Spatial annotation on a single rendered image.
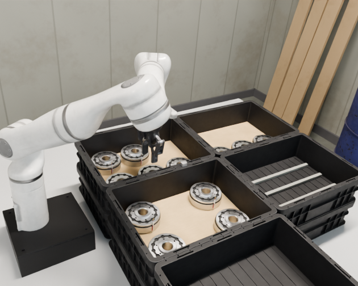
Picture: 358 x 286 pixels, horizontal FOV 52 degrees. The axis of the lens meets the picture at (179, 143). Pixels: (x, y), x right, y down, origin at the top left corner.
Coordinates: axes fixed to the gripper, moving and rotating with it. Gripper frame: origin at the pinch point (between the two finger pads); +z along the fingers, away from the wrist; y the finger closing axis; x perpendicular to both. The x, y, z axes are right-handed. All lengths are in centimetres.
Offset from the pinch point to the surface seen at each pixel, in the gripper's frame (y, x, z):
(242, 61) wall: -159, 202, 53
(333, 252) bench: 51, 41, 22
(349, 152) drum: -9, 159, 57
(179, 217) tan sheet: 22.0, -2.2, 9.1
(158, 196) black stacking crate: 12.4, -4.0, 7.5
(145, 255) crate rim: 36.5, -22.9, -0.9
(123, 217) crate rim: 22.8, -21.5, -1.0
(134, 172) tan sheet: -4.2, -3.4, 9.1
